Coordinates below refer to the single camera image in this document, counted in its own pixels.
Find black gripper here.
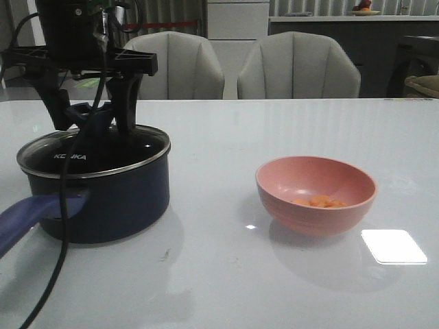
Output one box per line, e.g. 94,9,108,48
1,1,158,136

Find glass pot lid blue knob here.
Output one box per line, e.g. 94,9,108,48
16,101,171,180

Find dark blue saucepan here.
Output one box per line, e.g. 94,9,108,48
0,123,171,260

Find pink bowl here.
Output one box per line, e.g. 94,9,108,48
255,156,377,236

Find orange ham slices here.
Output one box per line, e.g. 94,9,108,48
292,195,347,208

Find red barrier belt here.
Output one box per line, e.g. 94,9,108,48
142,20,198,28

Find left grey chair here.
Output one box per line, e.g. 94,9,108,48
124,32,225,100

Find grey chair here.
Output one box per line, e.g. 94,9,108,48
237,32,361,99
124,32,225,100

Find white cabinet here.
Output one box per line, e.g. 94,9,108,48
207,1,270,99

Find right grey chair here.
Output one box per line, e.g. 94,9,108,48
237,32,361,99

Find fruit plate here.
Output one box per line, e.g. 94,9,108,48
351,0,380,16

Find dark counter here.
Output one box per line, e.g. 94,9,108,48
268,15,438,98

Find olive cushion seat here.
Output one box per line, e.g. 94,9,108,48
404,75,438,99

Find black cable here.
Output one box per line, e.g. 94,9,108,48
13,10,110,329

